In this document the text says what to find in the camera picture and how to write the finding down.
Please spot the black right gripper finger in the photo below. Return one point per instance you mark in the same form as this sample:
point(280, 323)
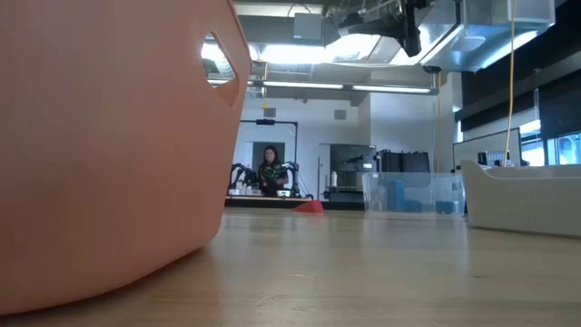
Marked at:
point(412, 32)

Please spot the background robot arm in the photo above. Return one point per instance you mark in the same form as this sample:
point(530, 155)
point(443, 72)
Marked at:
point(292, 175)
point(240, 175)

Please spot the grey ceiling box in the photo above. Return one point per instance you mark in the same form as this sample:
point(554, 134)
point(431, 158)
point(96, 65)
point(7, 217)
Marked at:
point(308, 26)

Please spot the ceiling light strip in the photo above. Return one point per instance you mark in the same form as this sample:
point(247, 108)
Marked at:
point(302, 85)
point(390, 89)

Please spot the black cabinets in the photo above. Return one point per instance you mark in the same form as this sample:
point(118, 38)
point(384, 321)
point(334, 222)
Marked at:
point(401, 161)

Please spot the grey partition panel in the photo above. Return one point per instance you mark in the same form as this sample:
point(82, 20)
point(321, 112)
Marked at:
point(481, 147)

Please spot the black shelf unit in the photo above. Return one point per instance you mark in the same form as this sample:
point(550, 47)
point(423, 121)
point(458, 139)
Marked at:
point(349, 154)

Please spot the clear plastic bin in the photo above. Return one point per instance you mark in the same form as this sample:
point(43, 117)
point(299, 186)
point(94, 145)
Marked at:
point(426, 186)

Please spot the white bottle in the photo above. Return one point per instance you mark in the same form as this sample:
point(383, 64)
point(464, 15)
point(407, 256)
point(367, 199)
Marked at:
point(334, 179)

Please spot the person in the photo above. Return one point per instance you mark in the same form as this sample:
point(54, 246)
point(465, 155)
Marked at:
point(272, 175)

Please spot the red toy block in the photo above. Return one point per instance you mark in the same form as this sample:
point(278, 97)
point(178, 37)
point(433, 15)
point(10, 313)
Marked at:
point(312, 208)

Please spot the white plastic bin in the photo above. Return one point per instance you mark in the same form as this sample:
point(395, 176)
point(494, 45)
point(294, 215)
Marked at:
point(522, 204)

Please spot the background work table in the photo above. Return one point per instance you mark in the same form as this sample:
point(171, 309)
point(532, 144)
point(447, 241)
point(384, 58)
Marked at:
point(263, 202)

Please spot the orange plastic bin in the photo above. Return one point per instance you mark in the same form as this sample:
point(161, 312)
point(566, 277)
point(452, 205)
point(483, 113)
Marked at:
point(91, 159)

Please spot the silver ventilation duct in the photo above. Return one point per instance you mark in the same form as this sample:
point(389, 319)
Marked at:
point(467, 45)

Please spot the black gantry frame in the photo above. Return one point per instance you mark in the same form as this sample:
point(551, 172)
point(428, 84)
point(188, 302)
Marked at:
point(265, 121)

